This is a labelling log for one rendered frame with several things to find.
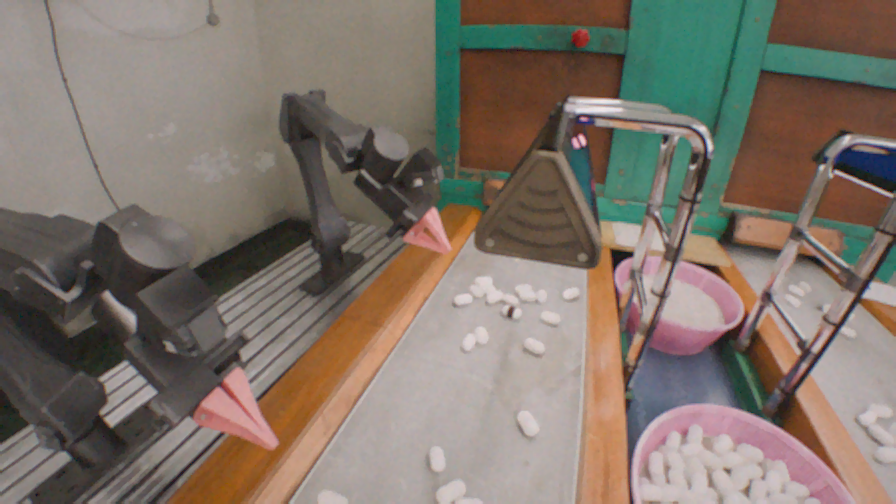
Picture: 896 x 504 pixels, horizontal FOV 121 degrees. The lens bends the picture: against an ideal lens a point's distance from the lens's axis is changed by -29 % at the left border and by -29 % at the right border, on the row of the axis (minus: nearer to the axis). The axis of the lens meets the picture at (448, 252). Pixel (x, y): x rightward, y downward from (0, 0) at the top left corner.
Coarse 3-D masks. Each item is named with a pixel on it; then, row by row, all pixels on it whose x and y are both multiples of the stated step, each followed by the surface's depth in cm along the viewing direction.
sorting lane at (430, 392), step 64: (448, 320) 63; (512, 320) 63; (576, 320) 63; (384, 384) 50; (448, 384) 50; (512, 384) 50; (576, 384) 49; (384, 448) 41; (448, 448) 41; (512, 448) 41; (576, 448) 40
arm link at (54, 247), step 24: (0, 216) 23; (24, 216) 24; (48, 216) 25; (0, 240) 21; (24, 240) 22; (48, 240) 23; (72, 240) 24; (0, 264) 21; (24, 264) 21; (48, 264) 22; (72, 264) 24; (72, 288) 24
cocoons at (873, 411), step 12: (792, 288) 67; (804, 288) 67; (792, 300) 63; (852, 336) 53; (876, 408) 38; (888, 408) 38; (864, 420) 37; (876, 432) 35; (888, 444) 34; (876, 456) 33; (888, 456) 32
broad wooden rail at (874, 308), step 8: (824, 264) 76; (848, 264) 74; (832, 272) 73; (840, 280) 70; (864, 304) 61; (872, 304) 59; (880, 304) 59; (872, 312) 59; (880, 312) 57; (888, 312) 56; (880, 320) 57; (888, 320) 55; (888, 328) 54
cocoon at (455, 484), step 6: (456, 480) 35; (444, 486) 35; (450, 486) 35; (456, 486) 35; (462, 486) 35; (438, 492) 34; (444, 492) 34; (450, 492) 34; (456, 492) 34; (462, 492) 35; (438, 498) 34; (444, 498) 34; (450, 498) 34; (456, 498) 34
